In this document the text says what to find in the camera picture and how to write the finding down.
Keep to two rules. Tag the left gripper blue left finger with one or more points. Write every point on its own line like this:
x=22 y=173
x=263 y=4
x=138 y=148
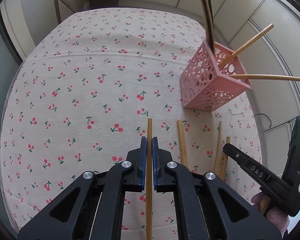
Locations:
x=142 y=166

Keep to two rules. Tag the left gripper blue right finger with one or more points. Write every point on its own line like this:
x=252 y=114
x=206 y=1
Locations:
x=156 y=160

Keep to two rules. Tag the right hand pink glove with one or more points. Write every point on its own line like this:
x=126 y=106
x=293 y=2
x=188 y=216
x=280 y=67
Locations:
x=275 y=215

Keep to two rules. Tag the pink perforated utensil basket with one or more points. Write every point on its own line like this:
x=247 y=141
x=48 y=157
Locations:
x=205 y=86

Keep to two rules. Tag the cherry print tablecloth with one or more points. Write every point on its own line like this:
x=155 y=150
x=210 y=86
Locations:
x=81 y=100

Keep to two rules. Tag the dark chopstick in basket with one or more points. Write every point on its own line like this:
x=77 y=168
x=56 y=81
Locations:
x=209 y=25

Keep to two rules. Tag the metal mop handle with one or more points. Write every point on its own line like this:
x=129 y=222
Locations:
x=57 y=10

